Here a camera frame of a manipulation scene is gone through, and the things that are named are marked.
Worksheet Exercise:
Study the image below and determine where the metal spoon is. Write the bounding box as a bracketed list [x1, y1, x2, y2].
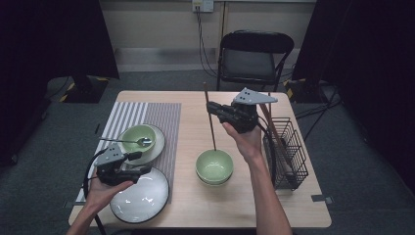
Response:
[98, 136, 154, 148]

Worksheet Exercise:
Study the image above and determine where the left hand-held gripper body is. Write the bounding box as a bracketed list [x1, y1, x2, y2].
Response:
[94, 143, 139, 187]

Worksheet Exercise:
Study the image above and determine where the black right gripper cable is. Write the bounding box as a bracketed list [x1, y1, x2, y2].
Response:
[257, 121, 278, 187]

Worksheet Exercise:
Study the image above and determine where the person's left hand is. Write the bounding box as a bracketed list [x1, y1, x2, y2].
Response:
[85, 176, 135, 216]

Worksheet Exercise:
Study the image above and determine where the grey striped placemat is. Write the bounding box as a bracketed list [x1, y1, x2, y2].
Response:
[75, 102, 182, 204]

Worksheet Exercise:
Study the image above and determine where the person's right hand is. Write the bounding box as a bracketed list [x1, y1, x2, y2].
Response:
[221, 121, 264, 165]

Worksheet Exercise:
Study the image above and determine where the black wall cable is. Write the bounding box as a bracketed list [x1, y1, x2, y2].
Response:
[196, 9, 219, 78]
[195, 9, 219, 78]

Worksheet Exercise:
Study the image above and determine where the black folding chair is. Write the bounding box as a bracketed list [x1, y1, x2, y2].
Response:
[215, 29, 296, 93]

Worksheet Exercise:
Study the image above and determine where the black wire cutlery basket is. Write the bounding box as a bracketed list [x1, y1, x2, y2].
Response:
[262, 117, 309, 191]

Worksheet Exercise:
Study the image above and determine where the white plate with black rim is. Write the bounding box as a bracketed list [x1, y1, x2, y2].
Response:
[116, 123, 166, 166]
[109, 166, 170, 224]

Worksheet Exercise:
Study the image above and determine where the green bowl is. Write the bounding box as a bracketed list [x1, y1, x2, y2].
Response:
[196, 174, 233, 187]
[195, 149, 235, 184]
[120, 124, 157, 154]

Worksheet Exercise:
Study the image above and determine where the black floor cable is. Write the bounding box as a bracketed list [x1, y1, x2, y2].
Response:
[302, 87, 341, 141]
[295, 97, 342, 120]

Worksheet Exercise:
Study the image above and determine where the dark curtain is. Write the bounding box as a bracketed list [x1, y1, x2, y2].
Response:
[292, 0, 415, 194]
[0, 0, 120, 165]

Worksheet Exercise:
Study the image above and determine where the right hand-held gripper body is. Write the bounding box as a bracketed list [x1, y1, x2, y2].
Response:
[224, 87, 279, 134]

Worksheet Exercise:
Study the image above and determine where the white wall socket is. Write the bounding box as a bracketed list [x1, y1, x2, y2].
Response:
[191, 0, 214, 14]

